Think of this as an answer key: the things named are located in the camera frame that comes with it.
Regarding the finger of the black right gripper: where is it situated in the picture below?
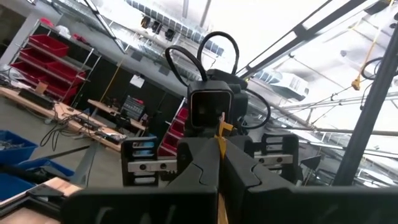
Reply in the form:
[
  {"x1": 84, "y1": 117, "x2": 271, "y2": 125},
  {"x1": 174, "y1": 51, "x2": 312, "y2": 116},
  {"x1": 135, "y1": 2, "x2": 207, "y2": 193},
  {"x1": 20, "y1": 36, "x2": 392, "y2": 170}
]
[
  {"x1": 229, "y1": 136, "x2": 254, "y2": 159},
  {"x1": 176, "y1": 137, "x2": 206, "y2": 178}
]

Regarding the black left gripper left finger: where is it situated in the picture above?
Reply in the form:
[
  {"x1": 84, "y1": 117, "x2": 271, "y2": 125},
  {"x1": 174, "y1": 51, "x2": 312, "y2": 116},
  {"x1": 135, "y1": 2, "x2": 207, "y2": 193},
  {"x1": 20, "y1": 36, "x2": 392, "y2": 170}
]
[{"x1": 61, "y1": 138, "x2": 221, "y2": 224}]

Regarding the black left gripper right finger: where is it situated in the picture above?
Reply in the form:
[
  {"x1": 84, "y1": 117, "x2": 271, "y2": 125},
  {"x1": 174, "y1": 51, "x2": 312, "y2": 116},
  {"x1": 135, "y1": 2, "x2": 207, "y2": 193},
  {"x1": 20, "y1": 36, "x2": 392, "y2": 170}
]
[{"x1": 222, "y1": 145, "x2": 398, "y2": 224}]

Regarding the peach passion fruit tea packet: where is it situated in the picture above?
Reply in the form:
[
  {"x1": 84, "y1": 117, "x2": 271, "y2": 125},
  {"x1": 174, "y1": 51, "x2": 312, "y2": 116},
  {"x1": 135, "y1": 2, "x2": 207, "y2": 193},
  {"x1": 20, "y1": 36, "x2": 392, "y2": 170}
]
[{"x1": 214, "y1": 111, "x2": 234, "y2": 224}]

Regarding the small red bin rack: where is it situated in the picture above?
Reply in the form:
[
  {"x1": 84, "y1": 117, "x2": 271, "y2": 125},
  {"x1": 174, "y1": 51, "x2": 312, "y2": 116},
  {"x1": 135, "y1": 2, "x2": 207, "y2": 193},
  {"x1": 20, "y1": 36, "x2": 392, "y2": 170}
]
[{"x1": 157, "y1": 98, "x2": 191, "y2": 160}]

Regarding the small parts drawer cabinet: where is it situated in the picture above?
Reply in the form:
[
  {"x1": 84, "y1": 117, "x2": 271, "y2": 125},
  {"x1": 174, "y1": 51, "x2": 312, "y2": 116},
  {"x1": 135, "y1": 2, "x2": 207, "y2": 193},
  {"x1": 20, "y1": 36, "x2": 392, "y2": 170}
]
[{"x1": 120, "y1": 95, "x2": 146, "y2": 121}]

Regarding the grey table leg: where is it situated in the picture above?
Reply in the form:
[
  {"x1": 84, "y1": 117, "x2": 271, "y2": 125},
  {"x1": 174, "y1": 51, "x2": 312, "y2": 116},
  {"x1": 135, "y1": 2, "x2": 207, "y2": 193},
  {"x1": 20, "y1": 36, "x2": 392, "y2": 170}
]
[{"x1": 70, "y1": 141, "x2": 101, "y2": 187}]

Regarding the white ceiling air vent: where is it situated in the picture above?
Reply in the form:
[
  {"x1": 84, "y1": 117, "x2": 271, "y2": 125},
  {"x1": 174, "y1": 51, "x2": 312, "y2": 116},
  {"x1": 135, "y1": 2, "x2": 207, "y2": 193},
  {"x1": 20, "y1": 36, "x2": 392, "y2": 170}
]
[{"x1": 269, "y1": 72, "x2": 311, "y2": 102}]

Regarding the wooden workbench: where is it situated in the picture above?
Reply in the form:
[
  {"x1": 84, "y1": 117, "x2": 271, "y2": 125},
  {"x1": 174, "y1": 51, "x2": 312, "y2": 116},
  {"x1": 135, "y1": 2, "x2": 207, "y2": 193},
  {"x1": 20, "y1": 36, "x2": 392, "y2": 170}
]
[
  {"x1": 0, "y1": 86, "x2": 128, "y2": 153},
  {"x1": 86, "y1": 98, "x2": 147, "y2": 131}
]

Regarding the blue plastic bin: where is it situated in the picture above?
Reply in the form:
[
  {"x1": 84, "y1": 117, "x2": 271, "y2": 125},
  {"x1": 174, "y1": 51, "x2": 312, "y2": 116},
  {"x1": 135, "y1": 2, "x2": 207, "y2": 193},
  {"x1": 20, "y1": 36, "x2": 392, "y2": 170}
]
[
  {"x1": 0, "y1": 172, "x2": 35, "y2": 202},
  {"x1": 15, "y1": 157, "x2": 76, "y2": 178}
]

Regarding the blue bin with scrap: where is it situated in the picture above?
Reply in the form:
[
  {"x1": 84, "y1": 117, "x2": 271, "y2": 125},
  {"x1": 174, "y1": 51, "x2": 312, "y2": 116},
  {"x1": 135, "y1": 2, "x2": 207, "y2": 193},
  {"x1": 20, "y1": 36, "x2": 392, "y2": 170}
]
[{"x1": 0, "y1": 129, "x2": 40, "y2": 166}]

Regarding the red bin shelving rack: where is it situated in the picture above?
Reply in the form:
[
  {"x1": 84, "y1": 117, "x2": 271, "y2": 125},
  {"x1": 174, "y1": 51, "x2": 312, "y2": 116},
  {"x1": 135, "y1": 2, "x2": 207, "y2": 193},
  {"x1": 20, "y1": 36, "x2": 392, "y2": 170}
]
[{"x1": 8, "y1": 19, "x2": 103, "y2": 105}]

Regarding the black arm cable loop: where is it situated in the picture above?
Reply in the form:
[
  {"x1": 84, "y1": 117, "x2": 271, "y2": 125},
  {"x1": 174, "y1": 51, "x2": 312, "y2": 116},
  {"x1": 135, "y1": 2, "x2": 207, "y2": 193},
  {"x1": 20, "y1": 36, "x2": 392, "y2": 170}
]
[
  {"x1": 244, "y1": 88, "x2": 272, "y2": 130},
  {"x1": 164, "y1": 45, "x2": 208, "y2": 86},
  {"x1": 197, "y1": 30, "x2": 240, "y2": 75}
]

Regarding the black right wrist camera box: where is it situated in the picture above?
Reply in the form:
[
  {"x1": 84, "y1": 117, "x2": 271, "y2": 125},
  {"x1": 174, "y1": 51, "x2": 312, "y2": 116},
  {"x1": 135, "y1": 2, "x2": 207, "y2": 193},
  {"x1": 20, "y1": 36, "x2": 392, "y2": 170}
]
[{"x1": 187, "y1": 80, "x2": 234, "y2": 131}]

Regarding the yellow hanging power cord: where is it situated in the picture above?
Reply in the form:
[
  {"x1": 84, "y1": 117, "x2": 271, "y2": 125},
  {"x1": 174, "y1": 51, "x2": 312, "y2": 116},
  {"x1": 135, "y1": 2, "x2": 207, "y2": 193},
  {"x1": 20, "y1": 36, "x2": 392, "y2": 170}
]
[{"x1": 350, "y1": 0, "x2": 396, "y2": 91}]

